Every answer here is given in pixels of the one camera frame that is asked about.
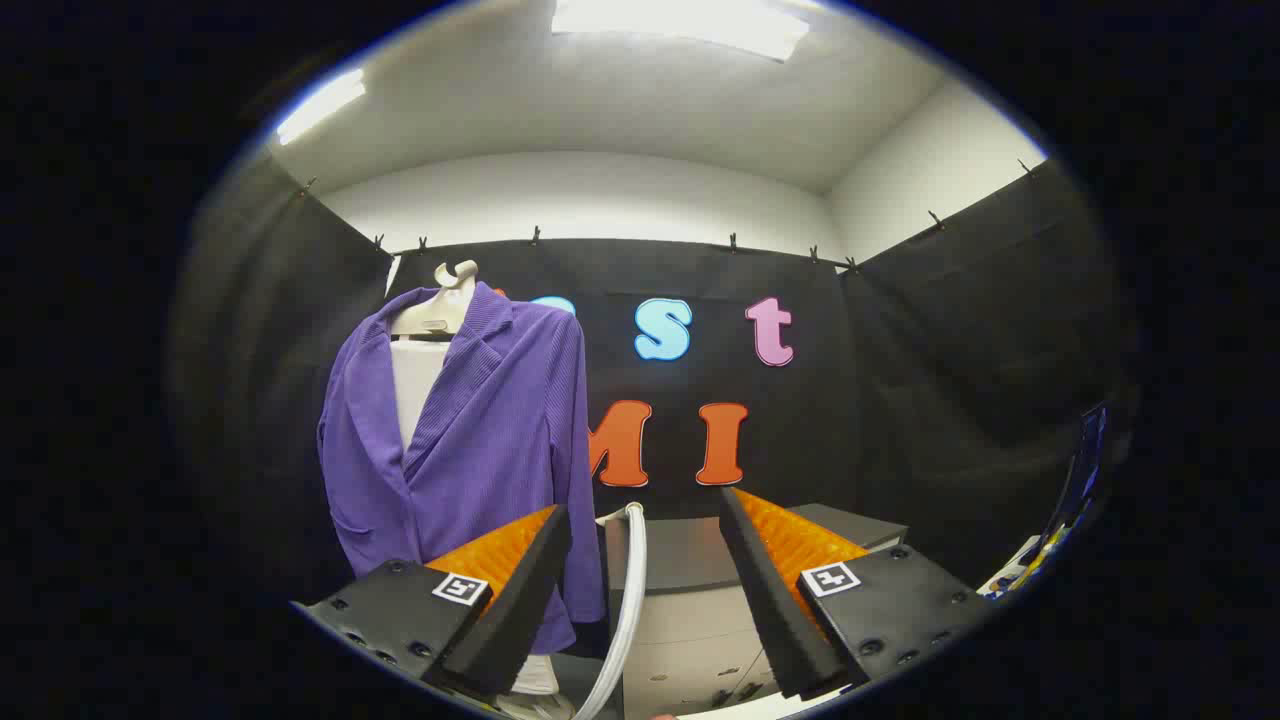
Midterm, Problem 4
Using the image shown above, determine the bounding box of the blue printed board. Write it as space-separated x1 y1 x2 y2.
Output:
1045 403 1109 546

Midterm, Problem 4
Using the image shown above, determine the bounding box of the cream plastic clothes hanger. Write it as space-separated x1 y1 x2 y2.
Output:
388 259 481 341

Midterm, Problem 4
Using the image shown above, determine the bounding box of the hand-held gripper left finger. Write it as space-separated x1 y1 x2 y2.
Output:
293 503 573 701

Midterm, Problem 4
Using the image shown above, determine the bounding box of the grey drawer cabinet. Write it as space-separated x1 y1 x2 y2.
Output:
600 503 911 720

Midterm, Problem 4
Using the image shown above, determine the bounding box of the purple corduroy jacket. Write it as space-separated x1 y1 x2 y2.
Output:
316 281 608 656

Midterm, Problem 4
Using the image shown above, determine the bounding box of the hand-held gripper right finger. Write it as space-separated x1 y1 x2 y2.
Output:
718 486 996 701

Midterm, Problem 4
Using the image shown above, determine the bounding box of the narrow ceiling light strip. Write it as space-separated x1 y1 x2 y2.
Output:
275 68 368 147

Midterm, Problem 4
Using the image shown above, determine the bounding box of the large ceiling light panel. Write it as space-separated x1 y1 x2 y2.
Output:
550 0 811 63

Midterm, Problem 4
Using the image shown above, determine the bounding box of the row of black clips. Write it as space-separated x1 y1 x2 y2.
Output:
297 158 1041 276

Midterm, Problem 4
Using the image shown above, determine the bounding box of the cream garment steamer with hose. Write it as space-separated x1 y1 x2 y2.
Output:
572 502 649 720

